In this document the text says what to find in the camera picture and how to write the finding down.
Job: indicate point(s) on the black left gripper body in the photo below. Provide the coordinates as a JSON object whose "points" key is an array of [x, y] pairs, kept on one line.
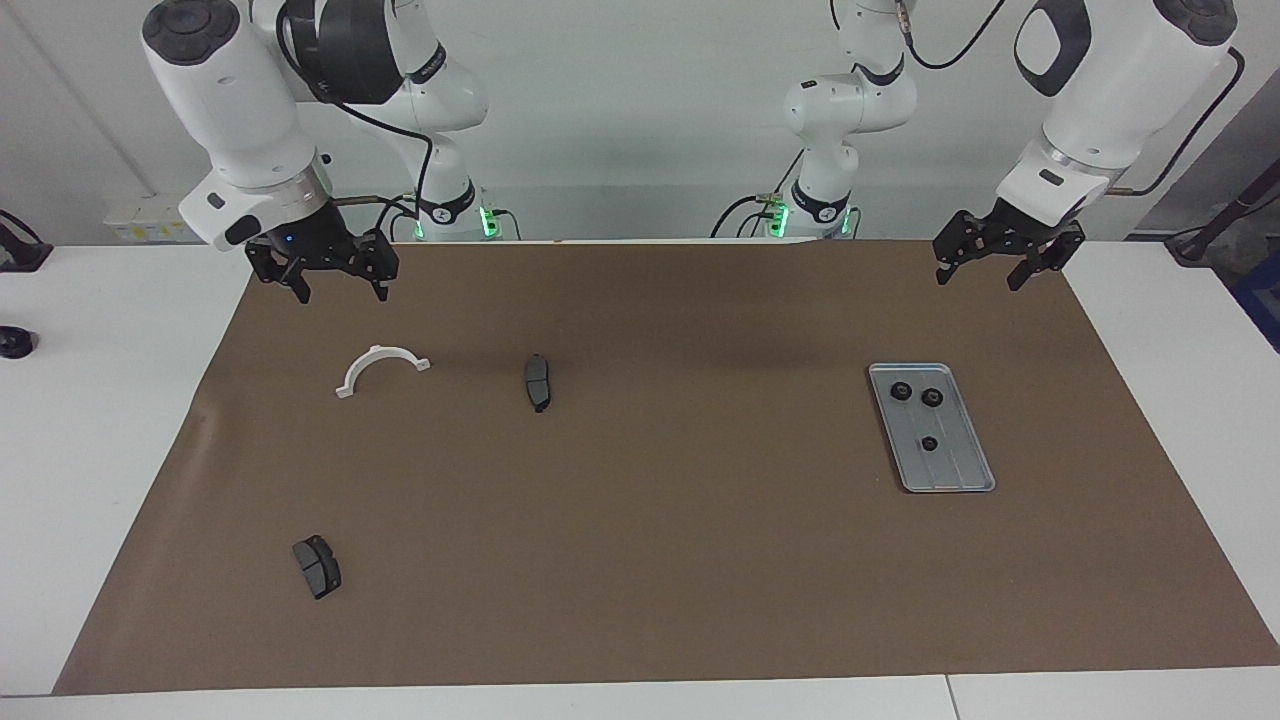
{"points": [[1010, 230]]}

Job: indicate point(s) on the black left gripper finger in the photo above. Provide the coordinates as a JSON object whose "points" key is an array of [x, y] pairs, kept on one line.
{"points": [[1028, 272], [947, 272]]}

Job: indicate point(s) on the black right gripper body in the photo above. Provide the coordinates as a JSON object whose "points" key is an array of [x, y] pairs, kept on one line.
{"points": [[315, 240]]}

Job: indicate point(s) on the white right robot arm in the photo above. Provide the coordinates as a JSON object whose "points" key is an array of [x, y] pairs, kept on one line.
{"points": [[240, 100]]}

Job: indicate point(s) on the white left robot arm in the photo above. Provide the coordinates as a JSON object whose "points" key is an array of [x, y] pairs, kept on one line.
{"points": [[1110, 100]]}

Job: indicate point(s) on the silver metal tray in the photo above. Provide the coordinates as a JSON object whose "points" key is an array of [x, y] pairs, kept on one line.
{"points": [[955, 472]]}

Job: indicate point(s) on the black stand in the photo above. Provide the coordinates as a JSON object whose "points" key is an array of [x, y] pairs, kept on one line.
{"points": [[1195, 245]]}

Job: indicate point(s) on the slim dark brake pad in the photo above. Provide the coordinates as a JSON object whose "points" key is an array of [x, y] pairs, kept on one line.
{"points": [[538, 382]]}

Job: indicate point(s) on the blue box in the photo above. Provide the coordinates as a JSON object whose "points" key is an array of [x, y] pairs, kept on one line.
{"points": [[1262, 300]]}

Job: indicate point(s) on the wide grey brake pad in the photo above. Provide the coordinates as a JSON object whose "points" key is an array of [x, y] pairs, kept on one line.
{"points": [[318, 568]]}

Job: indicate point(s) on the black table clamp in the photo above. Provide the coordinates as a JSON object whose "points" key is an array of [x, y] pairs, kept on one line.
{"points": [[20, 255]]}

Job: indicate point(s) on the black round knob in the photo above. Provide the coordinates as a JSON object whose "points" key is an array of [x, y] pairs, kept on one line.
{"points": [[12, 342]]}

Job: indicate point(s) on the brown table mat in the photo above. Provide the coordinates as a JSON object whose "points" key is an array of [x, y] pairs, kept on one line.
{"points": [[650, 560]]}

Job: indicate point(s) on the white semicircular plastic bracket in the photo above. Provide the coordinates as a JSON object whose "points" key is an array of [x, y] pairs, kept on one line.
{"points": [[385, 351]]}

